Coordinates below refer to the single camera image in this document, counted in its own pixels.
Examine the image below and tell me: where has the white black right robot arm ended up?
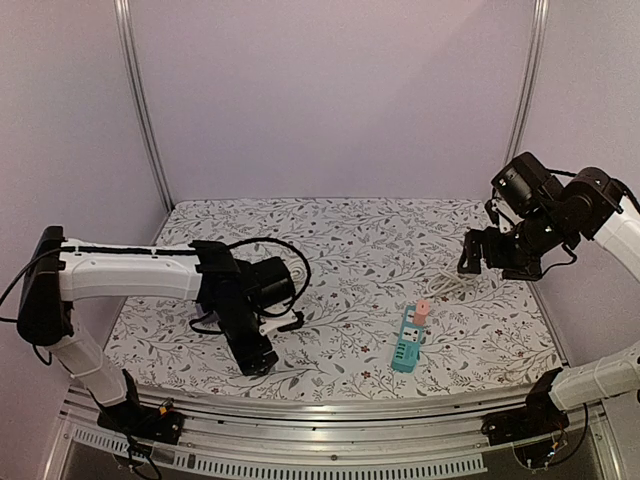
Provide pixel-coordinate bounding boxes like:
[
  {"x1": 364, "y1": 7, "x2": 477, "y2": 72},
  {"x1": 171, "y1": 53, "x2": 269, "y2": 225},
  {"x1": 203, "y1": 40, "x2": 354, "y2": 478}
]
[{"x1": 457, "y1": 152, "x2": 639, "y2": 436}]

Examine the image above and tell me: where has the pink cube adapter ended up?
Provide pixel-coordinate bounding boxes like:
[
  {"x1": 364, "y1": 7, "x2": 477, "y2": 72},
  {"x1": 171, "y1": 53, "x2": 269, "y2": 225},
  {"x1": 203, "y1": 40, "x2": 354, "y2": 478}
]
[{"x1": 412, "y1": 299, "x2": 430, "y2": 327}]

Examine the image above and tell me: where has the teal power strip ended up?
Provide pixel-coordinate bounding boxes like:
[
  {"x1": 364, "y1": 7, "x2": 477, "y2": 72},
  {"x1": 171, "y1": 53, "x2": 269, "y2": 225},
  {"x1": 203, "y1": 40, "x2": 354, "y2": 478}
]
[{"x1": 391, "y1": 317, "x2": 423, "y2": 373}]

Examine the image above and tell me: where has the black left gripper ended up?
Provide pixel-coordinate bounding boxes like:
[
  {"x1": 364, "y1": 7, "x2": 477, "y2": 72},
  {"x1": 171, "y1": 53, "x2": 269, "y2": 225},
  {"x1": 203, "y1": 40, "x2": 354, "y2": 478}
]
[{"x1": 213, "y1": 299, "x2": 280, "y2": 378}]

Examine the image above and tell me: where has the left aluminium corner post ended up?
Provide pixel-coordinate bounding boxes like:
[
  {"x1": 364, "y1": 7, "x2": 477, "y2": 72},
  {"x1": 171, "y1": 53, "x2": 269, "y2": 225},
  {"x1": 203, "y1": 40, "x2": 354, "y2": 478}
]
[{"x1": 113, "y1": 0, "x2": 175, "y2": 213}]

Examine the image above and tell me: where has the purple power strip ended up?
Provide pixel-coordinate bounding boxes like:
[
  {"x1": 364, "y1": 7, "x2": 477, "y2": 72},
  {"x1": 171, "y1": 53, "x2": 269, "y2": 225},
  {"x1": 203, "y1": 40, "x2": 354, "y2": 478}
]
[{"x1": 196, "y1": 305, "x2": 215, "y2": 323}]

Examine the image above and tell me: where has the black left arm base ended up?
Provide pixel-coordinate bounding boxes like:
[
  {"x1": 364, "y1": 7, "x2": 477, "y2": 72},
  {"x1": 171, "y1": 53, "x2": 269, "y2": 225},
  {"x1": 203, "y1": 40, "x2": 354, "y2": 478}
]
[{"x1": 97, "y1": 369, "x2": 185, "y2": 445}]

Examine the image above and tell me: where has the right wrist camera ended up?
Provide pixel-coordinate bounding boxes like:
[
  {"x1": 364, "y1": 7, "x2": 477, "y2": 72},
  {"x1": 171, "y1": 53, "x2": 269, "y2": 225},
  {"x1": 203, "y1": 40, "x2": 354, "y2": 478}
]
[{"x1": 485, "y1": 197, "x2": 516, "y2": 233}]

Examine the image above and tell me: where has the right aluminium corner post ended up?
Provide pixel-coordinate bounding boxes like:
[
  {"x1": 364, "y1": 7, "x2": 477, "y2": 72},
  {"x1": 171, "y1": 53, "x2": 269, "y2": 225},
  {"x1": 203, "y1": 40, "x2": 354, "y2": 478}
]
[{"x1": 500, "y1": 0, "x2": 549, "y2": 169}]

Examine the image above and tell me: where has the white cable of teal strip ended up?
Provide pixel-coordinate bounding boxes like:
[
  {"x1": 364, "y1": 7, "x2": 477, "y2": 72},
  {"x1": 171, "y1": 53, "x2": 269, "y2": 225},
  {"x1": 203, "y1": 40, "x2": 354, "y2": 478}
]
[{"x1": 424, "y1": 267, "x2": 476, "y2": 296}]

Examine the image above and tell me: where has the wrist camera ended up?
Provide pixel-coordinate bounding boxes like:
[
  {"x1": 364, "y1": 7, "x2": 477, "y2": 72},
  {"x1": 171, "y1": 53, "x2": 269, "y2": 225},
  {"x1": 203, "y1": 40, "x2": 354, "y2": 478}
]
[
  {"x1": 485, "y1": 197, "x2": 516, "y2": 233},
  {"x1": 259, "y1": 311, "x2": 304, "y2": 336}
]

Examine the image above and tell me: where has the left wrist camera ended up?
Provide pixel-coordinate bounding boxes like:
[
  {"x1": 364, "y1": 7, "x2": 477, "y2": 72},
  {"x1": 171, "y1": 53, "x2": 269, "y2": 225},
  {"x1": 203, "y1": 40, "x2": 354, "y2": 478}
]
[{"x1": 259, "y1": 311, "x2": 304, "y2": 336}]

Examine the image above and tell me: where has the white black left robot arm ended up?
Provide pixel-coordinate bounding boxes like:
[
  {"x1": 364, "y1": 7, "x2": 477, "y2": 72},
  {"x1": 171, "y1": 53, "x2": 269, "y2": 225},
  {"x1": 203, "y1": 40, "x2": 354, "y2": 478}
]
[{"x1": 14, "y1": 226, "x2": 311, "y2": 434}]

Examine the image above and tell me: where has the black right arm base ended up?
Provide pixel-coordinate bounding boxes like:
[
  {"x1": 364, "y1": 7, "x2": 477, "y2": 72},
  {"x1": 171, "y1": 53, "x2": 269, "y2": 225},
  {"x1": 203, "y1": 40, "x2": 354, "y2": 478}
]
[{"x1": 481, "y1": 368, "x2": 569, "y2": 469}]

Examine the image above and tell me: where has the aluminium corner post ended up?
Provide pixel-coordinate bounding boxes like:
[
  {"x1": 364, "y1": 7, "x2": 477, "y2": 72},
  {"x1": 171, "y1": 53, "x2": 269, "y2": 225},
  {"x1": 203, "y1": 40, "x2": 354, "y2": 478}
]
[
  {"x1": 113, "y1": 0, "x2": 175, "y2": 213},
  {"x1": 500, "y1": 0, "x2": 549, "y2": 169}
]

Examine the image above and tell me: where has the floral table mat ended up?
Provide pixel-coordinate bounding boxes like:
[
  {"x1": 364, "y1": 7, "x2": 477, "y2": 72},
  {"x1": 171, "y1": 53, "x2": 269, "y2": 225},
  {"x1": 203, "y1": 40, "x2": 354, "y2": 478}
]
[{"x1": 106, "y1": 199, "x2": 564, "y2": 402}]

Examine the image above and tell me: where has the aluminium front rail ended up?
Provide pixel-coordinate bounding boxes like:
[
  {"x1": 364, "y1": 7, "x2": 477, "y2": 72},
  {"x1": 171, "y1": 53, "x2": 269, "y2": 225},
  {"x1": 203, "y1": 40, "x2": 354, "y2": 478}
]
[{"x1": 42, "y1": 384, "x2": 614, "y2": 480}]

